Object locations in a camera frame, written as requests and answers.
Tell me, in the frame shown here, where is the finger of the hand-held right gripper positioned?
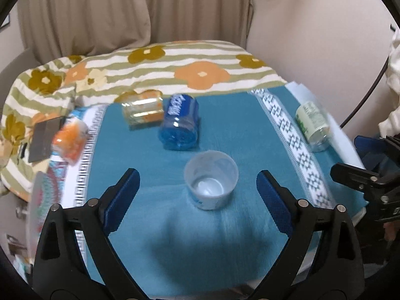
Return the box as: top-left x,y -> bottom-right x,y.
330,161 -> 388,192
354,135 -> 400,176

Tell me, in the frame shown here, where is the beige curtain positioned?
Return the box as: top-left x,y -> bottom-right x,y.
17,0 -> 254,65

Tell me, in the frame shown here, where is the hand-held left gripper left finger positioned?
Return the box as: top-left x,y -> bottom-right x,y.
32,168 -> 148,300

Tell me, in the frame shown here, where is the blue plastic bottle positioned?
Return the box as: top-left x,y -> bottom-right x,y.
157,93 -> 201,151

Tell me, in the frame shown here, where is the clear bottle with green label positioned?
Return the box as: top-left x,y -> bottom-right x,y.
295,100 -> 332,153

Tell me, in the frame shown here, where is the teal cloth with patterned borders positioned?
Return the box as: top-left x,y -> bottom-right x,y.
27,86 -> 370,292

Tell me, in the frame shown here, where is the black cable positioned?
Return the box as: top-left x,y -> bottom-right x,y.
340,45 -> 395,129

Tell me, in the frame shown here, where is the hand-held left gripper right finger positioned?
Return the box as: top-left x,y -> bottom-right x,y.
250,169 -> 366,300

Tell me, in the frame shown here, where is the floral striped blanket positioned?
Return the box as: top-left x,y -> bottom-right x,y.
0,39 -> 288,203

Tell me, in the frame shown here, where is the orange plastic bottle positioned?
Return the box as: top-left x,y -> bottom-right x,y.
51,117 -> 90,166

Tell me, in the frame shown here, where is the white garment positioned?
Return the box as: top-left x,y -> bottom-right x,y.
377,29 -> 400,139

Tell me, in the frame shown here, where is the translucent plastic cup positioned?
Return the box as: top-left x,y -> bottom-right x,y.
184,150 -> 240,211

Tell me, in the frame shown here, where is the clear bottle with orange label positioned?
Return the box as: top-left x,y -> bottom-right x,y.
121,89 -> 165,126

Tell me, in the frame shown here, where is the dark grey card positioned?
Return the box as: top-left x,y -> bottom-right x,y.
27,117 -> 65,164

